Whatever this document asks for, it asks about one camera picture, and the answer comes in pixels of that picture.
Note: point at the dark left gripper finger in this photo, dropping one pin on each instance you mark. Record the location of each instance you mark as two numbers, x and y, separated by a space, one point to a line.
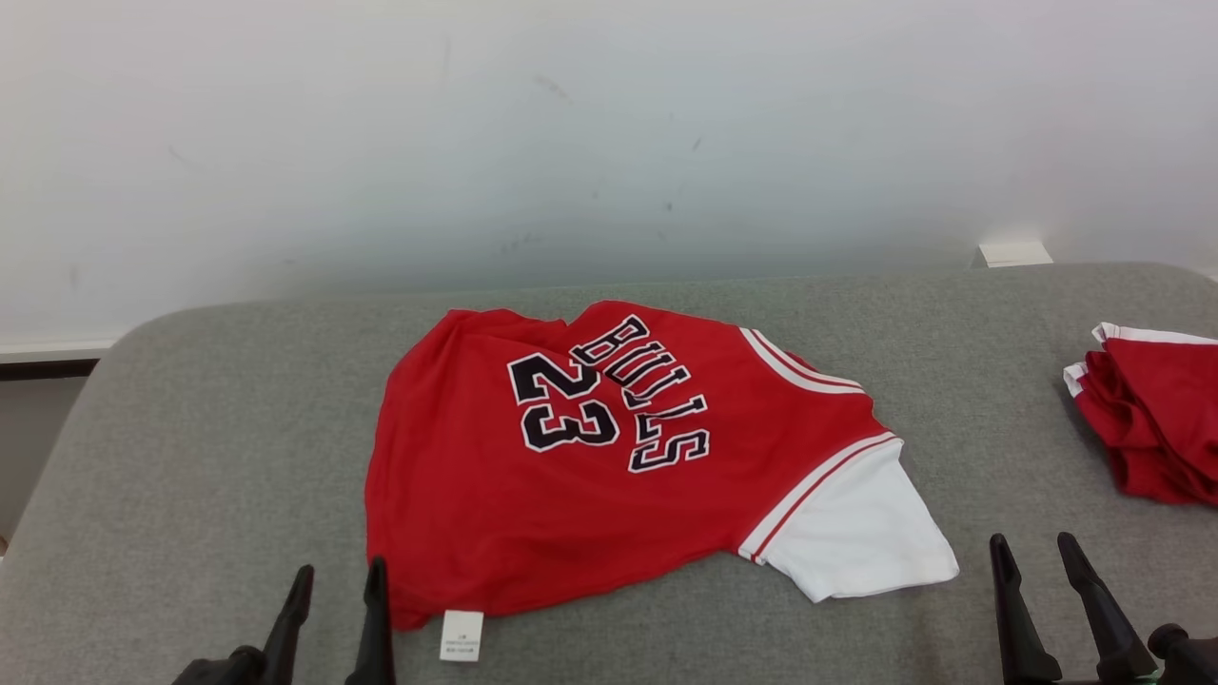
288 633
374 637

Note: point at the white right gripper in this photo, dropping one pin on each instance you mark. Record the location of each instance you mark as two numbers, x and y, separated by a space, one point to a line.
1109 681

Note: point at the red white basketball jersey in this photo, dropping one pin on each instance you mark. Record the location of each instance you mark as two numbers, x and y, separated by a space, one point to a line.
476 514

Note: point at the red shorts with white trim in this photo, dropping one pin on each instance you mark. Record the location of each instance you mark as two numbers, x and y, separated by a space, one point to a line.
1161 419

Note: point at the white and black baseboard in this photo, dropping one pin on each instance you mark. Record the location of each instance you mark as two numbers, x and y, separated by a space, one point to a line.
48 360

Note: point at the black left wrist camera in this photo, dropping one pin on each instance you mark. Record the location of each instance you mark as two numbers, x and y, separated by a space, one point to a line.
224 669

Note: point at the white block at wall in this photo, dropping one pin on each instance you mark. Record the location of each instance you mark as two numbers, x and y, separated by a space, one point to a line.
1015 254

